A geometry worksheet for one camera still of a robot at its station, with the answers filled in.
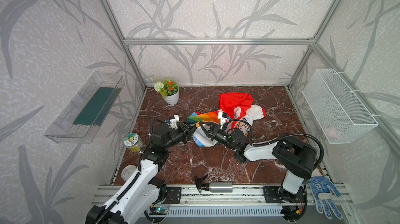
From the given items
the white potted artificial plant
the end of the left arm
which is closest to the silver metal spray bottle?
the end of the left arm

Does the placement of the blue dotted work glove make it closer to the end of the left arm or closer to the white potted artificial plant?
the end of the left arm

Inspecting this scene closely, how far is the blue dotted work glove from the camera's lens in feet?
2.32

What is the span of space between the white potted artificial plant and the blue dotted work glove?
0.92 metres

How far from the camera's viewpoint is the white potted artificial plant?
3.25 ft

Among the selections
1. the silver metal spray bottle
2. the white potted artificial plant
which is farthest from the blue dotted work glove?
the white potted artificial plant

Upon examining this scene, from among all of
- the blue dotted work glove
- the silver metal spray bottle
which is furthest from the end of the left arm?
the blue dotted work glove

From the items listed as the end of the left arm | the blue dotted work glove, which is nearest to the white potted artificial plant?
the end of the left arm

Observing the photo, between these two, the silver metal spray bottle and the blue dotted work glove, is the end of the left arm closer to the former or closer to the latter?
the silver metal spray bottle

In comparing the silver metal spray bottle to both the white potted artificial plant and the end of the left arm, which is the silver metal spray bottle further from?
the white potted artificial plant

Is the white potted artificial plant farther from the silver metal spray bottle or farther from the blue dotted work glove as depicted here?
the blue dotted work glove
